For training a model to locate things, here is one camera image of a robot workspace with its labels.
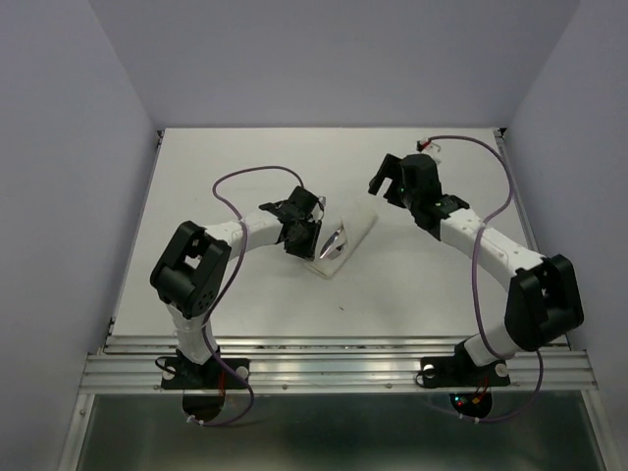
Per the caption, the silver fork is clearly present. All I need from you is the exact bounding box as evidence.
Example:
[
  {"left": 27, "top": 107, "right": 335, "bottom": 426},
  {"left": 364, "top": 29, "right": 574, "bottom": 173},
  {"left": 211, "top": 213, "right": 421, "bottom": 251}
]
[{"left": 325, "top": 244, "right": 346, "bottom": 260}]

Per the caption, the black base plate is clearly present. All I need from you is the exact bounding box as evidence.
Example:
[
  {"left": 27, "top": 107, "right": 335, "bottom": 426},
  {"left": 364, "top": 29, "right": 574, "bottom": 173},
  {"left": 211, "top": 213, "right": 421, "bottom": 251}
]
[
  {"left": 414, "top": 356, "right": 510, "bottom": 389},
  {"left": 155, "top": 355, "right": 247, "bottom": 391}
]

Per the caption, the aluminium right side rail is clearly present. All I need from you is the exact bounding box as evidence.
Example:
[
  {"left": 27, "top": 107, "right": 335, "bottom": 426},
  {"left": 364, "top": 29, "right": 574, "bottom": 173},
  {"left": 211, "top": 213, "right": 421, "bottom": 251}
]
[{"left": 494, "top": 127, "right": 573, "bottom": 344}]

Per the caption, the white cloth napkin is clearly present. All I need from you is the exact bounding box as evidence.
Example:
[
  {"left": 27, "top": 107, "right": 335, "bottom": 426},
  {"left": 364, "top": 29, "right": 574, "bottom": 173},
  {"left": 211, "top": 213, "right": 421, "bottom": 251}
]
[{"left": 304, "top": 197, "right": 379, "bottom": 280}]

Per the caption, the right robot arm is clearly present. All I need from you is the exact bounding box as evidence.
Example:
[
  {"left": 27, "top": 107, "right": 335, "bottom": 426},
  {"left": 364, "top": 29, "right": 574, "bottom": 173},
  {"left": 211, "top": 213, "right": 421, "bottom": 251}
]
[{"left": 368, "top": 154, "right": 584, "bottom": 389}]

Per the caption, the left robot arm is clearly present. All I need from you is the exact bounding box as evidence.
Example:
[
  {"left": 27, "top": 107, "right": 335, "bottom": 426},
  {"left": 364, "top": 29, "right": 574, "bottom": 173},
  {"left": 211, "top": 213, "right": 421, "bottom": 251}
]
[{"left": 149, "top": 186, "right": 325, "bottom": 391}]

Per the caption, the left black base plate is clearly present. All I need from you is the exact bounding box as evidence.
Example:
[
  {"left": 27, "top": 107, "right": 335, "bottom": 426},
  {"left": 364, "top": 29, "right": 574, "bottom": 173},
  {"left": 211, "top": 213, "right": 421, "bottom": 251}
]
[{"left": 155, "top": 355, "right": 247, "bottom": 391}]

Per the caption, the aluminium rail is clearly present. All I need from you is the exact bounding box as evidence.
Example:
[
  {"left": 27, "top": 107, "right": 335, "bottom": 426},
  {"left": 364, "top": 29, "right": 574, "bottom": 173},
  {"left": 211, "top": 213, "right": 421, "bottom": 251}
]
[
  {"left": 494, "top": 127, "right": 573, "bottom": 344},
  {"left": 79, "top": 336, "right": 598, "bottom": 394}
]

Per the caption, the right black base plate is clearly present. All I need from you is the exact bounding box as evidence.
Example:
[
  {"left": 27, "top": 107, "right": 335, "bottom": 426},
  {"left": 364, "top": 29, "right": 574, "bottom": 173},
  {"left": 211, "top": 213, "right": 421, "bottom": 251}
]
[{"left": 414, "top": 356, "right": 510, "bottom": 389}]

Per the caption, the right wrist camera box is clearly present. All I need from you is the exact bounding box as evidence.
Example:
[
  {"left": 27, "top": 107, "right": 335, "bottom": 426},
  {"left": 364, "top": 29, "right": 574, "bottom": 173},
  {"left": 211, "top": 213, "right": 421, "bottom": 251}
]
[{"left": 416, "top": 138, "right": 442, "bottom": 165}]

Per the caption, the silver table knife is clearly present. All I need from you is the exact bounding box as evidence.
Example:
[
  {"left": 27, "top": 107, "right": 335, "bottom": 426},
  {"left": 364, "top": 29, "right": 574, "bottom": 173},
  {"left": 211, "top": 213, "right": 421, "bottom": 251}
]
[{"left": 319, "top": 227, "right": 346, "bottom": 259}]

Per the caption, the aluminium front rail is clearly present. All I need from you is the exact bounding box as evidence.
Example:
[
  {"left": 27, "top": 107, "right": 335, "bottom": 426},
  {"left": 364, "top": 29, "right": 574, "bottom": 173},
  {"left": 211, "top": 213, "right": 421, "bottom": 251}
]
[{"left": 79, "top": 336, "right": 598, "bottom": 394}]

